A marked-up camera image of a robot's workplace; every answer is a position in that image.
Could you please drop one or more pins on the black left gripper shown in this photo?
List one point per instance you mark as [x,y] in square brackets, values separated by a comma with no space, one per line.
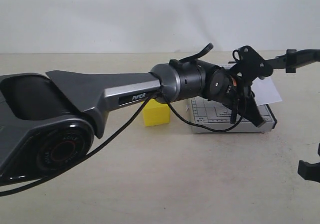
[229,90]

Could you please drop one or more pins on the white paper sheet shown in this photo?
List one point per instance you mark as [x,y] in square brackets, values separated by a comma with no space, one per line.
[265,91]

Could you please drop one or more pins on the black cutter blade arm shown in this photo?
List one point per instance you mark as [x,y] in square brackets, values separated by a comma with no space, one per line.
[294,59]

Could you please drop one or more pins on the yellow cube block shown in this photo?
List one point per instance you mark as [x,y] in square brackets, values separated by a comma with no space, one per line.
[155,113]

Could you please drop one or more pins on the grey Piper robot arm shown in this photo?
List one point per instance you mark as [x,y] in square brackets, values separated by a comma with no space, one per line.
[48,122]

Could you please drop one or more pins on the grey paper cutter base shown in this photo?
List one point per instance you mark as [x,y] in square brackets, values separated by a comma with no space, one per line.
[215,116]

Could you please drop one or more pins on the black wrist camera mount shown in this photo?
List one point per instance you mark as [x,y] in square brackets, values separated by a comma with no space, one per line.
[250,64]

